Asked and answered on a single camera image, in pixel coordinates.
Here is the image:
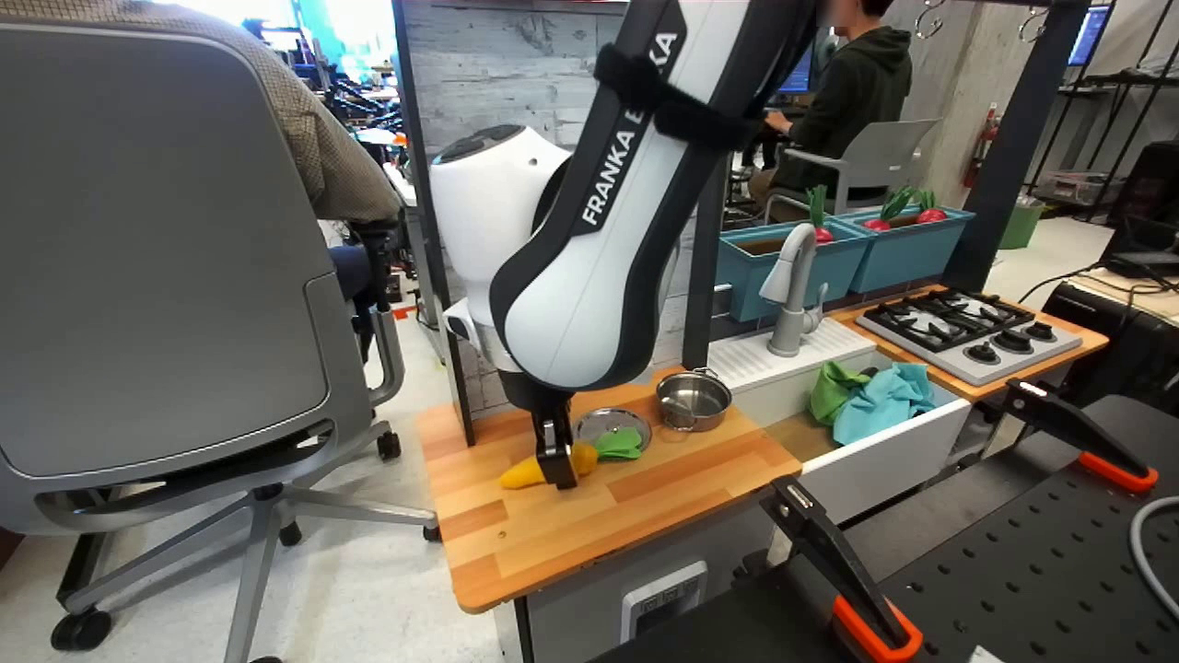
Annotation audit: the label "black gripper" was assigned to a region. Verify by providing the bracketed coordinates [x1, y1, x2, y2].
[499, 368, 583, 493]

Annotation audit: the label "yellow toy carrot green leaves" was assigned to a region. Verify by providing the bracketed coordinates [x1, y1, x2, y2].
[499, 418, 650, 493]

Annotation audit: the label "wooden counter white cabinet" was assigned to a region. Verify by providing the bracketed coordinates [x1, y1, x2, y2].
[416, 364, 806, 663]

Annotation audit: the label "small metal pot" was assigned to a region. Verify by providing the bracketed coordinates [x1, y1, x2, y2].
[651, 368, 739, 436]

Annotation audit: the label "wooden stove counter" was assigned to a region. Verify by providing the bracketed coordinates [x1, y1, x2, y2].
[826, 285, 1114, 405]

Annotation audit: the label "teal planter box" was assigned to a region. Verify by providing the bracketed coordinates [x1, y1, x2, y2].
[714, 217, 869, 326]
[843, 204, 978, 298]

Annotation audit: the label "green cloth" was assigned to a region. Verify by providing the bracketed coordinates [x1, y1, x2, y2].
[802, 361, 877, 429]

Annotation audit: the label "grey toy faucet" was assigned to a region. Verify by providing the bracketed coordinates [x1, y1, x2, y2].
[757, 221, 829, 361]

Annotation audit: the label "black clamp orange tip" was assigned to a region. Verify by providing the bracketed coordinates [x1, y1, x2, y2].
[981, 378, 1161, 496]
[761, 476, 930, 663]

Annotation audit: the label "white toy sink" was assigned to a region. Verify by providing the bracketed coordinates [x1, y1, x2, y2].
[707, 326, 973, 525]

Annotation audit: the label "blue cloth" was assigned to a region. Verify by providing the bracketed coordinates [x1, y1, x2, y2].
[829, 361, 945, 450]

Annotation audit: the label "red toy radish green leaves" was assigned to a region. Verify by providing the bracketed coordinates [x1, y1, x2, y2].
[802, 179, 842, 248]
[866, 183, 951, 236]

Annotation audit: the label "person in beige jacket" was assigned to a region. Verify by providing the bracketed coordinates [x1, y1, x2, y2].
[0, 0, 411, 361]

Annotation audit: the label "grey stone-look back panel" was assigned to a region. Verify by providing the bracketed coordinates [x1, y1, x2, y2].
[391, 0, 741, 445]

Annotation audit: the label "grey toy stove black burners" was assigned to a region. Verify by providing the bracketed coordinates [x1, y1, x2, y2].
[857, 288, 1089, 385]

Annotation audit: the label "grey office chair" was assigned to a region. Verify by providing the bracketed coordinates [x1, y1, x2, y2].
[0, 13, 444, 663]

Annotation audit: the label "light grey chair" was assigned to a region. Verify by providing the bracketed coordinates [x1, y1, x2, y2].
[768, 119, 941, 226]

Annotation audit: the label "computer monitor blue screen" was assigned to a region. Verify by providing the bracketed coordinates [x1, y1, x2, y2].
[771, 48, 822, 102]

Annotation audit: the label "person in black hoodie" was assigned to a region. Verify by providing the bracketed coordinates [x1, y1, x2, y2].
[768, 0, 917, 196]

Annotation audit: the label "black perforated board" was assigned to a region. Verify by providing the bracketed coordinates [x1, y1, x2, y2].
[588, 391, 1179, 663]

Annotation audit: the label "green bin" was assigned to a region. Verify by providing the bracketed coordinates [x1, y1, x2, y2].
[998, 196, 1048, 254]

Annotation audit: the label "red fire extinguisher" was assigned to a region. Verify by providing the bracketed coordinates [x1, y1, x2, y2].
[963, 102, 1001, 193]

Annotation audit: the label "black office chair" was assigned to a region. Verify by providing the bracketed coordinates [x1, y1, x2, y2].
[1097, 137, 1179, 280]

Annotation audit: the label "black upright post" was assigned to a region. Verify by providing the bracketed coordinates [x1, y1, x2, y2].
[678, 142, 746, 373]

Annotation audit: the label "black slanted post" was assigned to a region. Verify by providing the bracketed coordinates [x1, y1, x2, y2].
[945, 0, 1091, 293]

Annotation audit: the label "grey cable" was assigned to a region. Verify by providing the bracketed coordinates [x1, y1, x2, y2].
[1129, 493, 1179, 585]

